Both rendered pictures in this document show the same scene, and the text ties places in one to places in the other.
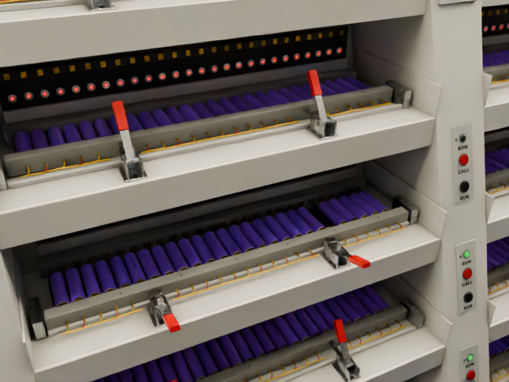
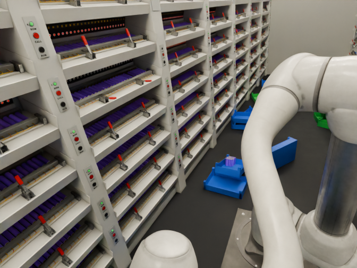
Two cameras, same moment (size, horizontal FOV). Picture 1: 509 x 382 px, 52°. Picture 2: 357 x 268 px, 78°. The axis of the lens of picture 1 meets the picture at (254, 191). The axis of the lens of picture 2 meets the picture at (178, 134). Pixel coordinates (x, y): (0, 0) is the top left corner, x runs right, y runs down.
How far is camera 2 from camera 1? 0.59 m
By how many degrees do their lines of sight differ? 35
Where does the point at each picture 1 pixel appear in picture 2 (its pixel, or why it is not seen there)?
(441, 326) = (164, 101)
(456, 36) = (156, 19)
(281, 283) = (129, 90)
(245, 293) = (122, 93)
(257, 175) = (121, 58)
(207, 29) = (103, 14)
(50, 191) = (71, 63)
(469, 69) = (160, 29)
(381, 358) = (153, 111)
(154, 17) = (91, 9)
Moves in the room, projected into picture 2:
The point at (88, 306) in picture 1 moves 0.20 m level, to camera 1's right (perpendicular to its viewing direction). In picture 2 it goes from (84, 100) to (126, 88)
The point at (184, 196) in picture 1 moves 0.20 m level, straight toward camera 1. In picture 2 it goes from (105, 64) to (132, 66)
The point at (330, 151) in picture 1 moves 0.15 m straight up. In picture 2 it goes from (135, 51) to (128, 18)
